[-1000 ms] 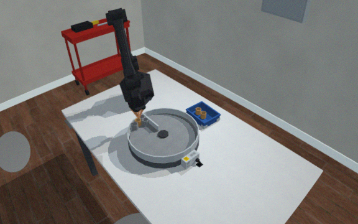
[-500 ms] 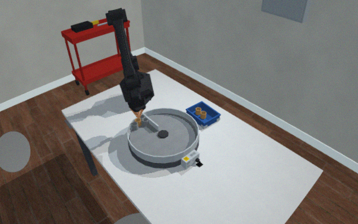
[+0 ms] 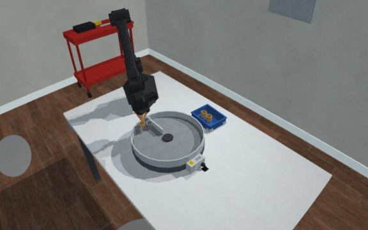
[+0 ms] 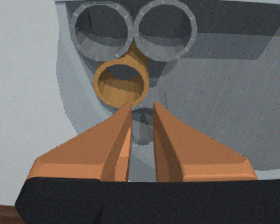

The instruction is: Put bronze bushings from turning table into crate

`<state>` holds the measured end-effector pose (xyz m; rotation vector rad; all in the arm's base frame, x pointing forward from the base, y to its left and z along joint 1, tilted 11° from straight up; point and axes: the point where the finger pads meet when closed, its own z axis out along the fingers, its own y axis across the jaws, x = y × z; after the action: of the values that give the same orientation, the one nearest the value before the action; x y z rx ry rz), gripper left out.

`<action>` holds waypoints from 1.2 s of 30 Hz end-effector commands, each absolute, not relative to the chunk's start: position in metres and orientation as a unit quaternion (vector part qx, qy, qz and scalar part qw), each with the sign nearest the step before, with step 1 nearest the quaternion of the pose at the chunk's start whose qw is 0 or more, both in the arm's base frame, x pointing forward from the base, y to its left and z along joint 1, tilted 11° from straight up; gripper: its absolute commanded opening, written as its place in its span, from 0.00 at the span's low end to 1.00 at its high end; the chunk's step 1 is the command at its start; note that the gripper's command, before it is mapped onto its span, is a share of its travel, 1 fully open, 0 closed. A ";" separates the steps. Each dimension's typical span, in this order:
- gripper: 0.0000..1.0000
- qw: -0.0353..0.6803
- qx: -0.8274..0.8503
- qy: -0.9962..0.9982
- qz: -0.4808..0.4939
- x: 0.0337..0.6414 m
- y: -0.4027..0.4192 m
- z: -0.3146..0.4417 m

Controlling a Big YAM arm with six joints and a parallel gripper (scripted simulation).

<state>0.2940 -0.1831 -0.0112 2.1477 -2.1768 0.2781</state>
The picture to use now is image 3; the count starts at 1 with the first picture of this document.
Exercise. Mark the blue crate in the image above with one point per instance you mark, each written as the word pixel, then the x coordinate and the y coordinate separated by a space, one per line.
pixel 218 119

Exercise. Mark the bronze bushing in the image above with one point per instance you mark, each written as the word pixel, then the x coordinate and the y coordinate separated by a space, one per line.
pixel 203 114
pixel 142 124
pixel 208 117

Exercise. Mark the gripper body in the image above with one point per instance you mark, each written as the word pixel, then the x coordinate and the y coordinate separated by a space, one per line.
pixel 140 112

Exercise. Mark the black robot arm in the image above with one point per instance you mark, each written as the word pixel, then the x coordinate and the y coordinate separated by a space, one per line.
pixel 134 69

